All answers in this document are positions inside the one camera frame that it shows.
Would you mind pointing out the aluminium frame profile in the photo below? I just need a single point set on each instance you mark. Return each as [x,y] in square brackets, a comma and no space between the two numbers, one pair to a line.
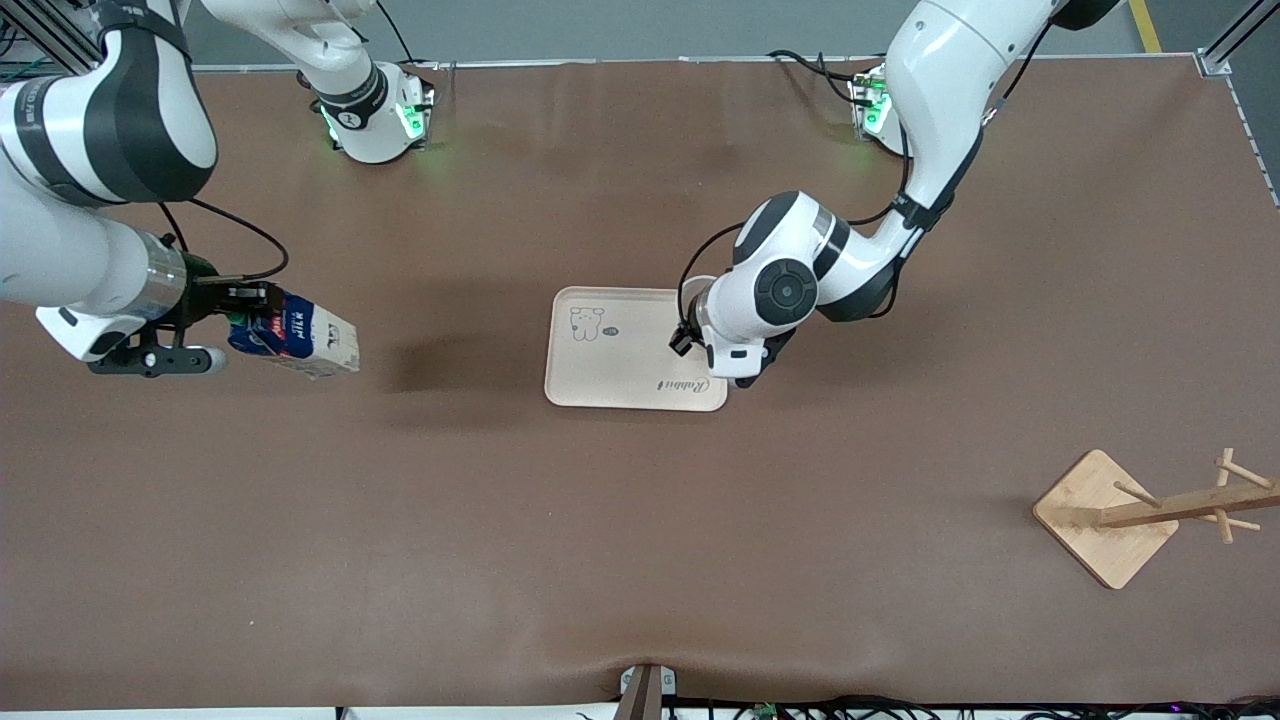
[45,35]
[1240,35]

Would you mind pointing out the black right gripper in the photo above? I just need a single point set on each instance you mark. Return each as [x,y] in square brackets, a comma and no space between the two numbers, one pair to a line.
[203,300]

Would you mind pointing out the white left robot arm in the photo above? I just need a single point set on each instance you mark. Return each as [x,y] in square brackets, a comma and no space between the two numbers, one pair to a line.
[930,90]

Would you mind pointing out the wooden mug tree stand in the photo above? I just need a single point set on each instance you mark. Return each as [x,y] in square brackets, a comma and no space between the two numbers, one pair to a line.
[1100,520]

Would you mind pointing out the cream rabbit print tray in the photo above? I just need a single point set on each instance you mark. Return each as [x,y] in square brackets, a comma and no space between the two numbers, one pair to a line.
[620,355]

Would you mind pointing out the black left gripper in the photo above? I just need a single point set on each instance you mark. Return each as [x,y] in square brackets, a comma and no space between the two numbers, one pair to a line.
[683,341]

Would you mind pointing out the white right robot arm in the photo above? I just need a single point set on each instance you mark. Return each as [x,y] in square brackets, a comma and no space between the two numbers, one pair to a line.
[100,130]

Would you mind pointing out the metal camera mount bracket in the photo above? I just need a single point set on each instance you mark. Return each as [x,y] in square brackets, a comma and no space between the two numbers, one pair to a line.
[643,692]

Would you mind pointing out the blue white milk carton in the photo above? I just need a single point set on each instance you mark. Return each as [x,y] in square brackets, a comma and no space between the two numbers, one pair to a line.
[310,340]

